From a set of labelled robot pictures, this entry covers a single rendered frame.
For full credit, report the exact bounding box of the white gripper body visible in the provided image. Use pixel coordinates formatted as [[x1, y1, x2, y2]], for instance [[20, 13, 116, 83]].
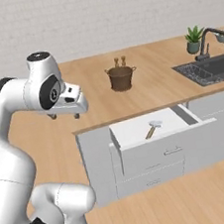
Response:
[[47, 90, 91, 119]]

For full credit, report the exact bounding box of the white counter cabinet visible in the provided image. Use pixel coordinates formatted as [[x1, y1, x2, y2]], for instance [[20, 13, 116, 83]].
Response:
[[68, 88, 224, 212]]

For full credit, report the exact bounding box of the white open drawer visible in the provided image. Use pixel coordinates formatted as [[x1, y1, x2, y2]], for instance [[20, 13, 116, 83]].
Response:
[[104, 98, 224, 178]]

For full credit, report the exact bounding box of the white middle drawer front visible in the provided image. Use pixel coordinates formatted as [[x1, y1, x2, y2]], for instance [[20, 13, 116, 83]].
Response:
[[112, 159, 187, 185]]

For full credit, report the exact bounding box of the white low drawer front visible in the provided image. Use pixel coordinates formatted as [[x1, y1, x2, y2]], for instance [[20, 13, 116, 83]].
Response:
[[114, 170, 189, 200]]

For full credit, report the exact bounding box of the brown pot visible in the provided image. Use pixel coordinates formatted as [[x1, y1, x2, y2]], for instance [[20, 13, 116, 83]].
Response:
[[103, 64, 140, 94]]

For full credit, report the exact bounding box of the green plant in grey pot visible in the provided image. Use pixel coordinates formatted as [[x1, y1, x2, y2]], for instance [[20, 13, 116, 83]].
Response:
[[183, 24, 208, 56]]

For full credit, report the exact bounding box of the dark grey sink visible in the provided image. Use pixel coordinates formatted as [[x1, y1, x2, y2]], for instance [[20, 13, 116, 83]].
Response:
[[170, 53, 224, 92]]

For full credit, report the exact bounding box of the black tap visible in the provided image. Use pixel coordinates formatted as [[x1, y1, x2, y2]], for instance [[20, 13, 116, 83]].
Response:
[[190, 26, 224, 63]]

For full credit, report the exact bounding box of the grey slim drawer handle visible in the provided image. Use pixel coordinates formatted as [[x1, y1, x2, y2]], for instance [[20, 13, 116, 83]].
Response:
[[145, 164, 163, 171], [145, 177, 164, 187]]

